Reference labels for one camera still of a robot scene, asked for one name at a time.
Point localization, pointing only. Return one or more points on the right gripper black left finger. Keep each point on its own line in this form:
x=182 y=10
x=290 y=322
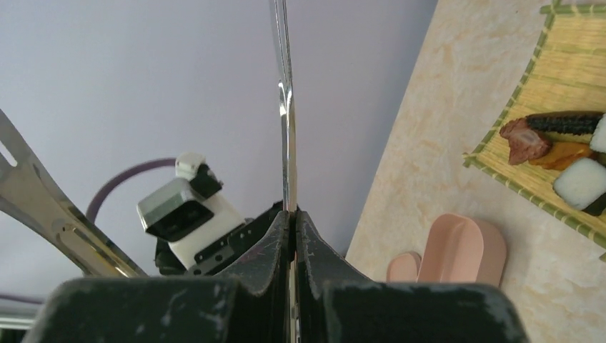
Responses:
x=244 y=302

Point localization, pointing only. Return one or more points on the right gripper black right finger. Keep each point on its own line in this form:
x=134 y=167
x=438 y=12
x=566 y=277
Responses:
x=340 y=304

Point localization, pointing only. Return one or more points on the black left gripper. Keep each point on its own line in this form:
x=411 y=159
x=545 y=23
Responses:
x=221 y=253

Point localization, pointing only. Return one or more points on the silver metal tongs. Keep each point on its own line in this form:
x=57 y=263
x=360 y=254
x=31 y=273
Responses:
x=32 y=197

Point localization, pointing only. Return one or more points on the orange fried food piece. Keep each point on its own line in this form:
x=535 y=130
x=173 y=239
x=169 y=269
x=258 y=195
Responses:
x=563 y=154

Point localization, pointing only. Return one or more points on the white rice sushi cube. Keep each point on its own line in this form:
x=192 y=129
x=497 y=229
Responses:
x=582 y=186

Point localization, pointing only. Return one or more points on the dark seaweed roll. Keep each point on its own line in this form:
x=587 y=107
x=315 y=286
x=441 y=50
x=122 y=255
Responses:
x=565 y=122

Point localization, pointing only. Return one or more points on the pink lunch box lid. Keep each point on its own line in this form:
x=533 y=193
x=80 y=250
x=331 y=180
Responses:
x=404 y=267

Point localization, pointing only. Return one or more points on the pink lunch box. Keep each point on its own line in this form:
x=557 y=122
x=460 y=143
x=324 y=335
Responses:
x=461 y=249

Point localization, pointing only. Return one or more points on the bamboo mat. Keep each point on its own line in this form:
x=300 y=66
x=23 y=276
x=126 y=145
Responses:
x=565 y=72

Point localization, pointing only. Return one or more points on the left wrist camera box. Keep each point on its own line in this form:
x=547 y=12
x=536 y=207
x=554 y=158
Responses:
x=189 y=213

